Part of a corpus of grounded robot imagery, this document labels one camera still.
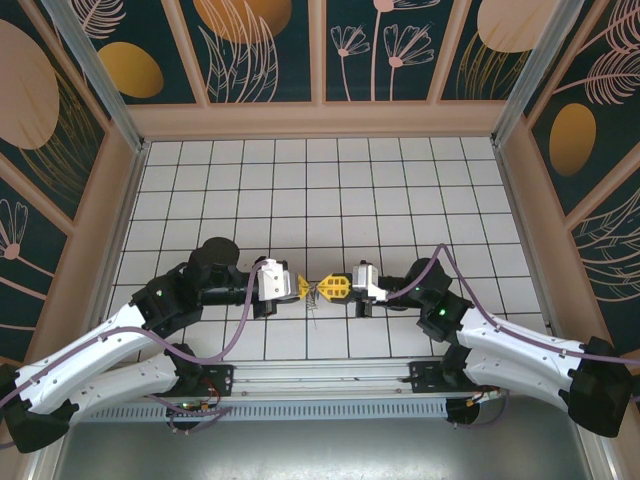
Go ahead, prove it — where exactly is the grey slotted cable duct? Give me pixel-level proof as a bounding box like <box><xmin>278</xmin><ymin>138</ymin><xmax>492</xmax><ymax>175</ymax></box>
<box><xmin>89</xmin><ymin>398</ymin><xmax>450</xmax><ymax>422</ymax></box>

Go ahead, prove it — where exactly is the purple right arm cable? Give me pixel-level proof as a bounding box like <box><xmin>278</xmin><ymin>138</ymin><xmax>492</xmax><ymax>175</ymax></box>
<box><xmin>385</xmin><ymin>243</ymin><xmax>640</xmax><ymax>401</ymax></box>

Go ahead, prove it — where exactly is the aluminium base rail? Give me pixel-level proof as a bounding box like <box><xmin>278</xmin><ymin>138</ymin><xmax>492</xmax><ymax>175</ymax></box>
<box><xmin>232</xmin><ymin>362</ymin><xmax>414</xmax><ymax>399</ymax></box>

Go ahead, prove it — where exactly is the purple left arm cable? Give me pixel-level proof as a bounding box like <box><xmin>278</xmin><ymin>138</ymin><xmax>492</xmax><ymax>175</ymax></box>
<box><xmin>0</xmin><ymin>260</ymin><xmax>272</xmax><ymax>449</ymax></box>

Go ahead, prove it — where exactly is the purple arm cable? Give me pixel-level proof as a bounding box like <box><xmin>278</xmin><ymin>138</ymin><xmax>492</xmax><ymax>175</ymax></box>
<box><xmin>0</xmin><ymin>260</ymin><xmax>272</xmax><ymax>449</ymax></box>
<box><xmin>385</xmin><ymin>243</ymin><xmax>640</xmax><ymax>401</ymax></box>

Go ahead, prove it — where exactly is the grey metal sheet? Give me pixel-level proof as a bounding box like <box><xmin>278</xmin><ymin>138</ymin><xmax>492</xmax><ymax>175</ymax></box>
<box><xmin>49</xmin><ymin>417</ymin><xmax>601</xmax><ymax>480</ymax></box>

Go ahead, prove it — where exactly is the aluminium corner post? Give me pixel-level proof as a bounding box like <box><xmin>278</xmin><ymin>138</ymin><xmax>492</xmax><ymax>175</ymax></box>
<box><xmin>491</xmin><ymin>0</ymin><xmax>599</xmax><ymax>147</ymax></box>
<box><xmin>41</xmin><ymin>0</ymin><xmax>149</xmax><ymax>154</ymax></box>

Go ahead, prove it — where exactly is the aluminium table edge rail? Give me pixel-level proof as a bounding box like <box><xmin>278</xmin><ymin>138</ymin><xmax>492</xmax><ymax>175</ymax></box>
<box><xmin>492</xmin><ymin>141</ymin><xmax>557</xmax><ymax>329</ymax></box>
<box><xmin>89</xmin><ymin>141</ymin><xmax>150</xmax><ymax>341</ymax></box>

